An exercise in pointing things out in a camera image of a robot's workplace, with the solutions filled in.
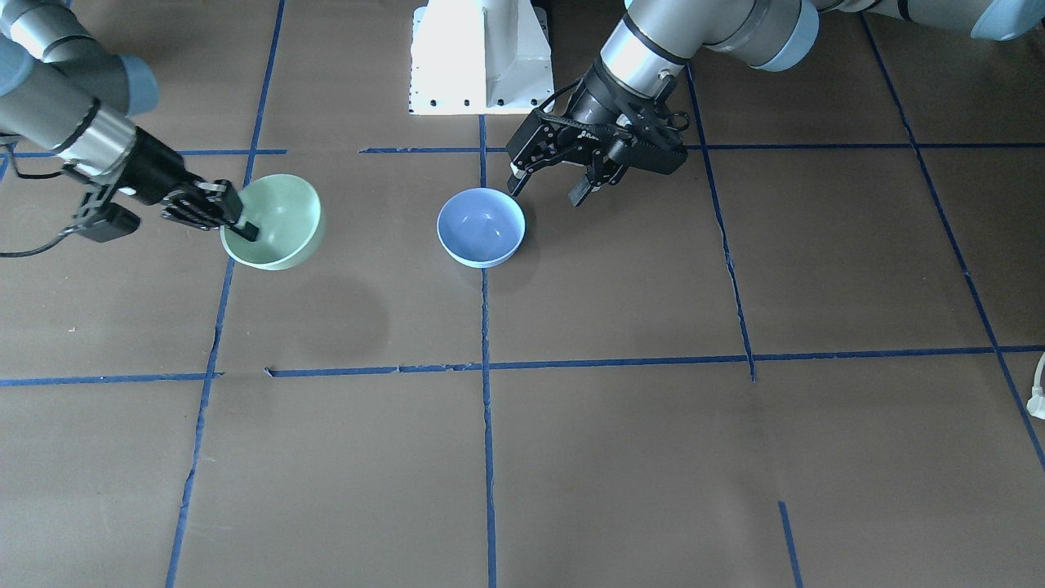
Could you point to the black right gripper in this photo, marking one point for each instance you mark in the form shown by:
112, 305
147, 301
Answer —
153, 173

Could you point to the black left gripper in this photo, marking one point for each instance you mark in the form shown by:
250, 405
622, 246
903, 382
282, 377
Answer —
591, 104

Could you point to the green bowl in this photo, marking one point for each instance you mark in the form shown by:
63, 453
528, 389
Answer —
290, 219

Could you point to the blue bowl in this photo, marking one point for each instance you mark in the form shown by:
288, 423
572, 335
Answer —
481, 228

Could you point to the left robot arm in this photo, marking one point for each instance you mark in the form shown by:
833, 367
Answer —
772, 36

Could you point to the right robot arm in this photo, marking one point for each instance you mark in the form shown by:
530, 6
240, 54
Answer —
63, 91

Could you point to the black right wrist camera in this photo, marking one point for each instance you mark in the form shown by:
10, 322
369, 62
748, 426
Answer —
99, 219

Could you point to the white camera mast base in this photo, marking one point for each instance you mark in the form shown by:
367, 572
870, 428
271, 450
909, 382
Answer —
479, 57

